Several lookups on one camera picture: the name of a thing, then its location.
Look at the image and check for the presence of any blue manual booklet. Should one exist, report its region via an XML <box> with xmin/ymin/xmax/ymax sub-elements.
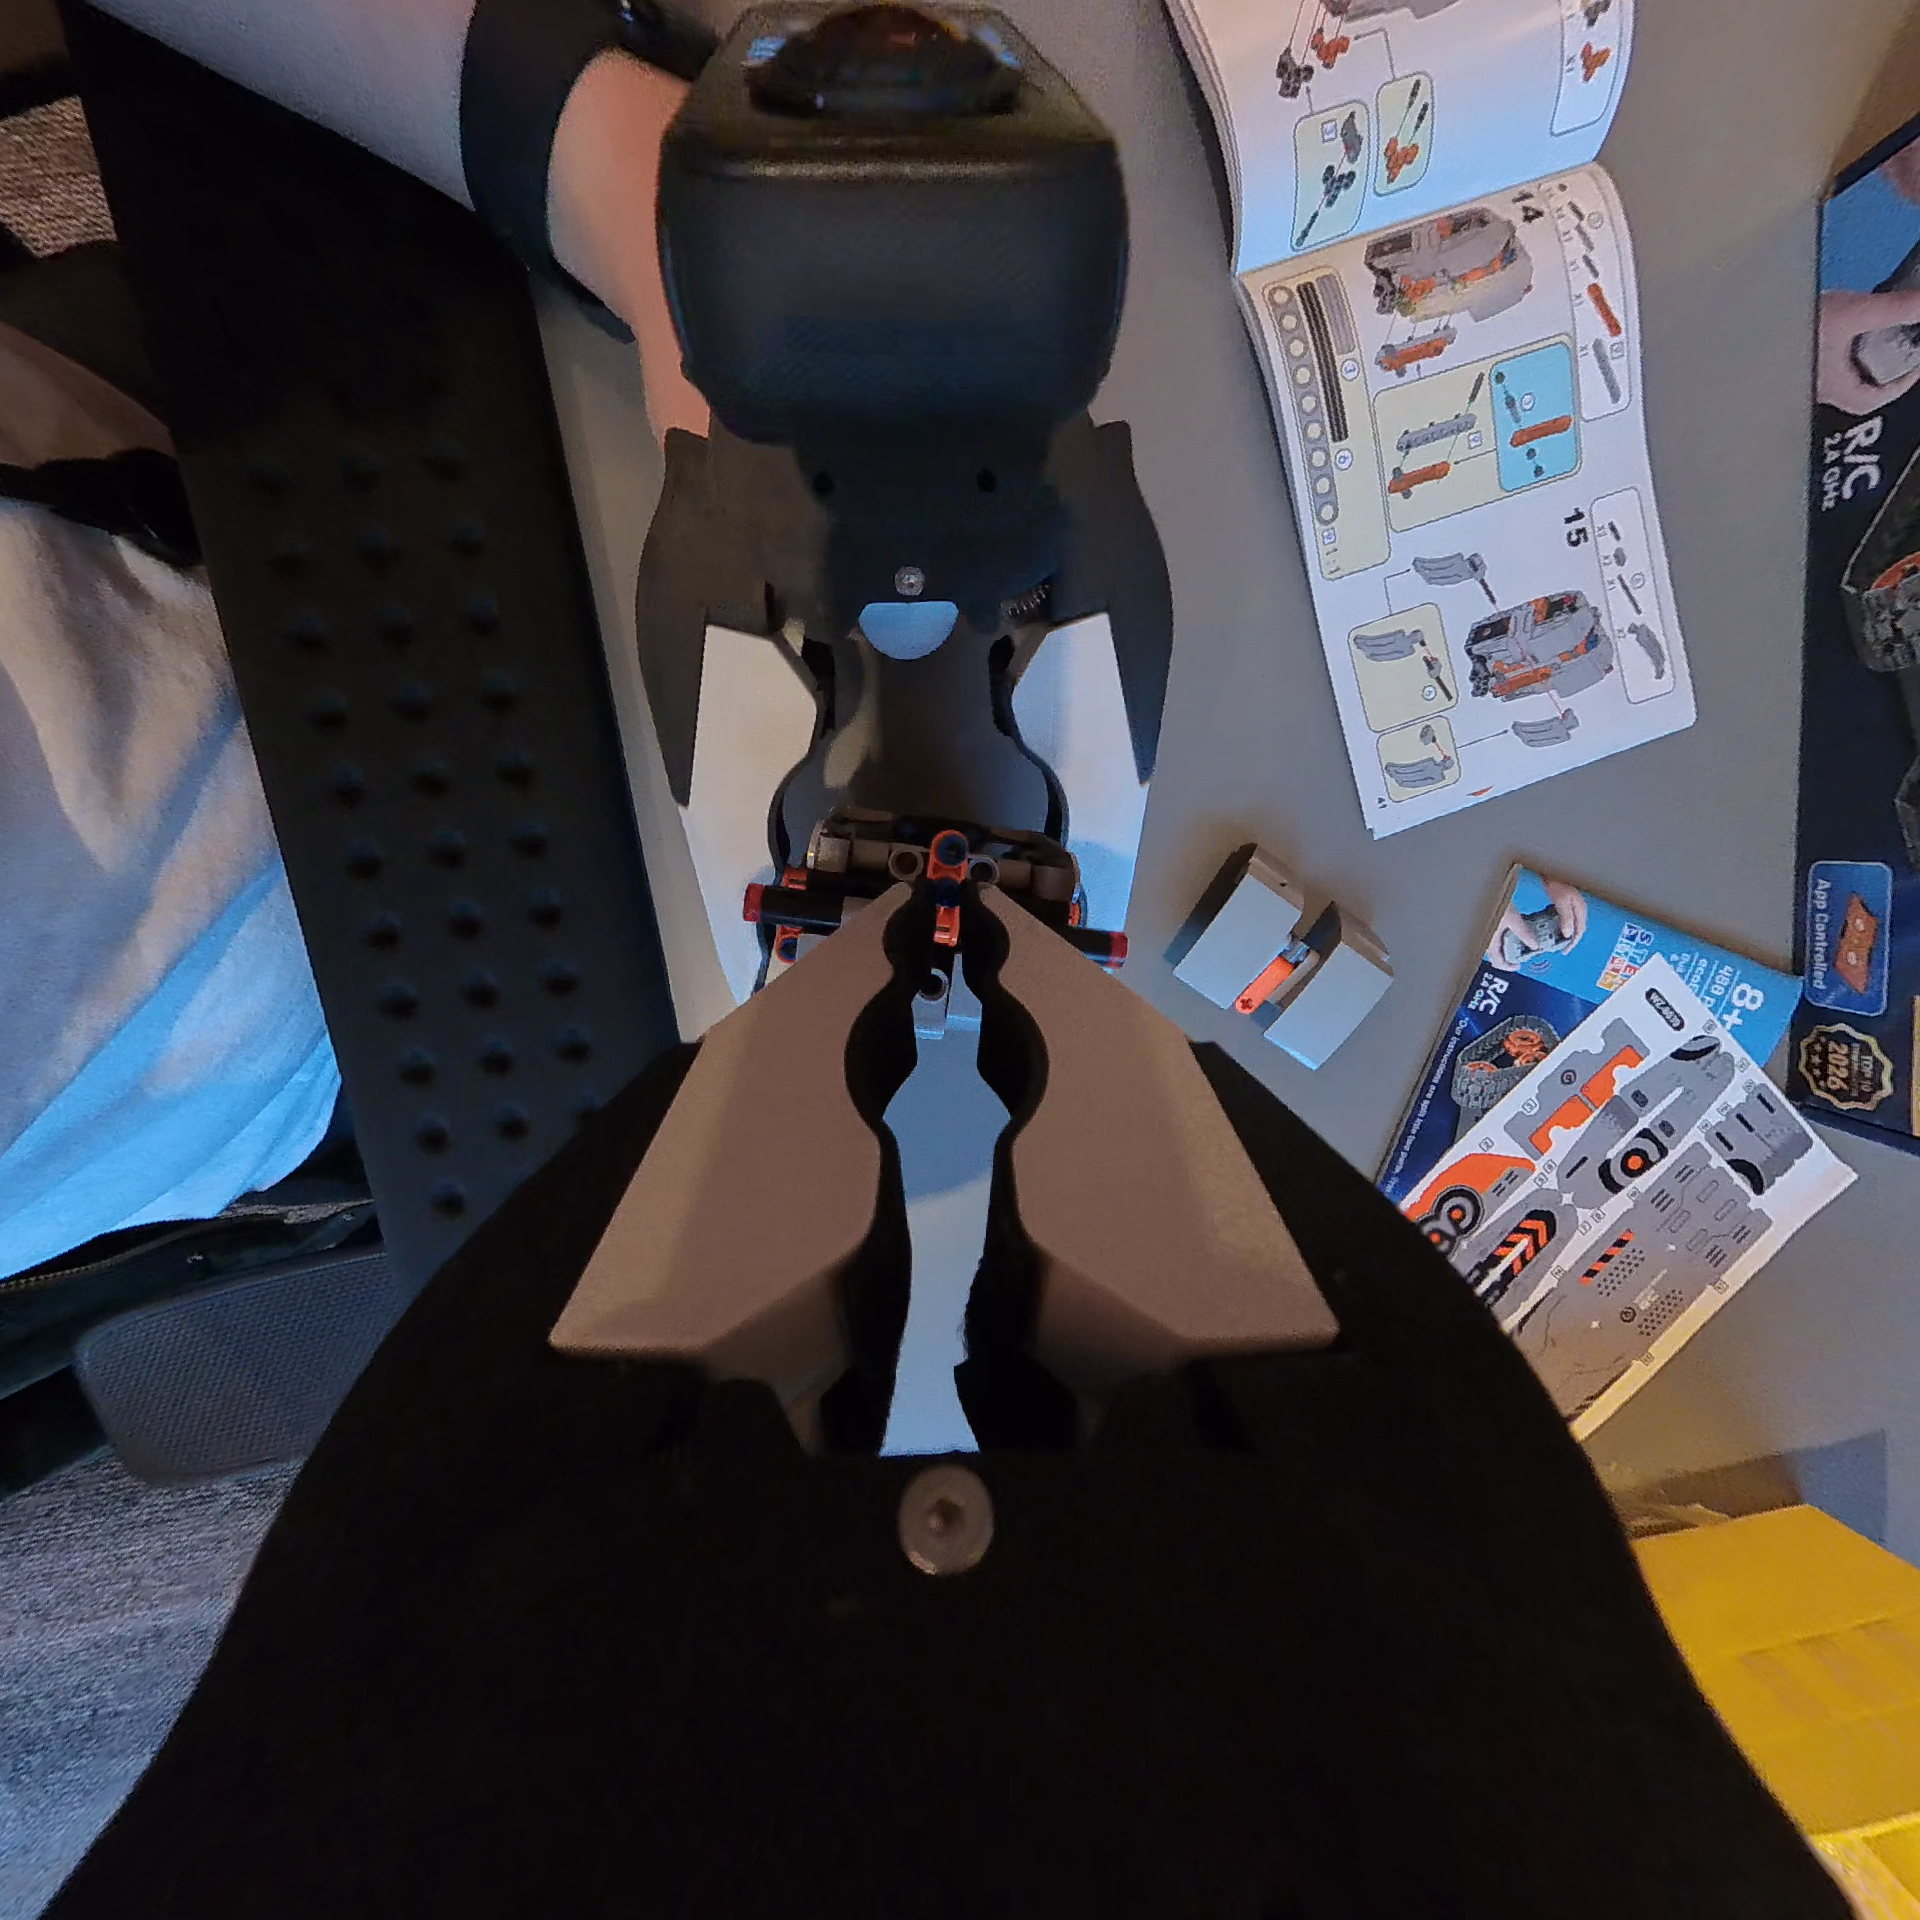
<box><xmin>1375</xmin><ymin>862</ymin><xmax>1806</xmax><ymax>1247</ymax></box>

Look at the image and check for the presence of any black wristband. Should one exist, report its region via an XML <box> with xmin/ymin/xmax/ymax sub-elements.
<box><xmin>456</xmin><ymin>0</ymin><xmax>722</xmax><ymax>339</ymax></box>

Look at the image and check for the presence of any person's white shirt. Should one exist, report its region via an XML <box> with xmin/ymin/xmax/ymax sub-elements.
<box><xmin>0</xmin><ymin>322</ymin><xmax>337</xmax><ymax>1277</ymax></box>

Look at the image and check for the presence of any grey mesh chair seat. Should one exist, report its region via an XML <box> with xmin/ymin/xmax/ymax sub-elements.
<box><xmin>75</xmin><ymin>1245</ymin><xmax>399</xmax><ymax>1489</ymax></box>

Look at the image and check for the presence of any white instruction booklet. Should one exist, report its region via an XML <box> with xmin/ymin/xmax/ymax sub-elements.
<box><xmin>1161</xmin><ymin>0</ymin><xmax>1699</xmax><ymax>839</ymax></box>

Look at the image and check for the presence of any grey desk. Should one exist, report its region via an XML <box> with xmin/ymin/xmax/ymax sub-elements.
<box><xmin>533</xmin><ymin>0</ymin><xmax>1920</xmax><ymax>1532</ymax></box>

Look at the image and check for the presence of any yellow plastic bin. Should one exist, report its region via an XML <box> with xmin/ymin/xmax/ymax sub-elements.
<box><xmin>1626</xmin><ymin>1503</ymin><xmax>1920</xmax><ymax>1920</ymax></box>

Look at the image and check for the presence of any grey curved panel block piece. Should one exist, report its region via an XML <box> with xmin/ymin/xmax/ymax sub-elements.
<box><xmin>1161</xmin><ymin>844</ymin><xmax>1395</xmax><ymax>1073</ymax></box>

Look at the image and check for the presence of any grey building block model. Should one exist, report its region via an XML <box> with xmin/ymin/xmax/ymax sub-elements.
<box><xmin>743</xmin><ymin>810</ymin><xmax>1128</xmax><ymax>1045</ymax></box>

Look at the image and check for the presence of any blue toy robot kit box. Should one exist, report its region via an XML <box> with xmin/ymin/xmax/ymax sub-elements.
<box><xmin>1785</xmin><ymin>111</ymin><xmax>1920</xmax><ymax>1156</ymax></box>

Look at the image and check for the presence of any grey orange sticker sheet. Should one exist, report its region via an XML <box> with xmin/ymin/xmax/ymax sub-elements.
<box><xmin>1401</xmin><ymin>959</ymin><xmax>1858</xmax><ymax>1443</ymax></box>

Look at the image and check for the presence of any empty clear plastic bag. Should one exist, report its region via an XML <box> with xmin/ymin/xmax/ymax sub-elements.
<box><xmin>1605</xmin><ymin>1476</ymin><xmax>1770</xmax><ymax>1538</ymax></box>

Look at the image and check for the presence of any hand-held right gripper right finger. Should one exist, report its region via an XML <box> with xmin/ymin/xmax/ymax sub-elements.
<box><xmin>963</xmin><ymin>883</ymin><xmax>1338</xmax><ymax>1452</ymax></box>

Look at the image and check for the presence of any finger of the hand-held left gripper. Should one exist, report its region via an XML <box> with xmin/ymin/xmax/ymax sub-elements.
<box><xmin>679</xmin><ymin>619</ymin><xmax>840</xmax><ymax>1003</ymax></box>
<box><xmin>990</xmin><ymin>607</ymin><xmax>1154</xmax><ymax>970</ymax></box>

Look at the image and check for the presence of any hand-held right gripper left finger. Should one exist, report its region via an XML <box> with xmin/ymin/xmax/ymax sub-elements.
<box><xmin>547</xmin><ymin>883</ymin><xmax>914</xmax><ymax>1452</ymax></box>

